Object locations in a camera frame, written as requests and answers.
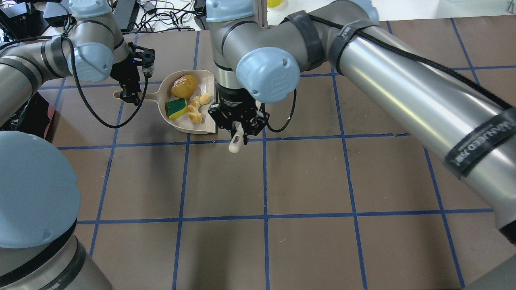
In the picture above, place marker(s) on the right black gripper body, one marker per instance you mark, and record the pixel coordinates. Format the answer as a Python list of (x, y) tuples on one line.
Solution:
[(234, 103)]

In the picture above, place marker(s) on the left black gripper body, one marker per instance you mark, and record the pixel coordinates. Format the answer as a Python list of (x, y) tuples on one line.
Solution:
[(121, 72)]

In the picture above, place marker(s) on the white hand brush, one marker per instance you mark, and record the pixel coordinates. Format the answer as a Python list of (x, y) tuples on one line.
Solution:
[(237, 140)]

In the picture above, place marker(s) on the beige plastic dustpan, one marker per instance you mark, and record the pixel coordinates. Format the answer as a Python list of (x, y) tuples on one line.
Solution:
[(183, 123)]

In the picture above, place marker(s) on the curved bread piece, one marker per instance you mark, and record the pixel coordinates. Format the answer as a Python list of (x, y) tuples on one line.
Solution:
[(194, 112)]

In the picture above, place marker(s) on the yellow potato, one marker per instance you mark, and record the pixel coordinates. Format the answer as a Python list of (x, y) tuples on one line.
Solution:
[(184, 87)]

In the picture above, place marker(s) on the green yellow sponge piece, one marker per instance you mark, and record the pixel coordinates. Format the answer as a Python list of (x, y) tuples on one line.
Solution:
[(176, 108)]

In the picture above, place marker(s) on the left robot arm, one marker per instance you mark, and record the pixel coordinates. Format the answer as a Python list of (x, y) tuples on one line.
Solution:
[(40, 201)]

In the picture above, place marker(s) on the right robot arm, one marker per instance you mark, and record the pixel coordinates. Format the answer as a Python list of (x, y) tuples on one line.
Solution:
[(470, 129)]

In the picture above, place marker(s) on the black lined trash bin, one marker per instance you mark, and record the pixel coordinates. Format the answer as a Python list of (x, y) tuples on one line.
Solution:
[(34, 117)]

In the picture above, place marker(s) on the aluminium frame post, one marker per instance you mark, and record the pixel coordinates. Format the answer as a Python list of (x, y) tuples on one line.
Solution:
[(261, 13)]

